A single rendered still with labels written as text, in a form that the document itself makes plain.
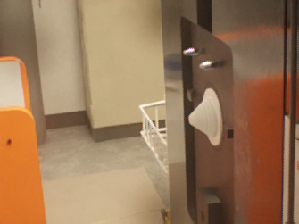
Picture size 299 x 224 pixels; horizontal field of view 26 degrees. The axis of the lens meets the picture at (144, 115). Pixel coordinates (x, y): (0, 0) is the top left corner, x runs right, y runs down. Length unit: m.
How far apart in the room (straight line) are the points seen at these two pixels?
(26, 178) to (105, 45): 2.78
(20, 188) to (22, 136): 0.09
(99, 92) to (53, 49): 0.48
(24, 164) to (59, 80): 3.17
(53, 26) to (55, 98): 0.47
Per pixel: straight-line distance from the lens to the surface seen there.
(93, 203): 1.64
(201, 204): 0.75
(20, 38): 3.82
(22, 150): 1.04
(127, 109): 3.92
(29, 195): 1.07
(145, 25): 3.82
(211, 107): 0.69
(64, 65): 4.18
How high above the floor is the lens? 1.44
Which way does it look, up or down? 19 degrees down
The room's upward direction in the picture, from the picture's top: 3 degrees counter-clockwise
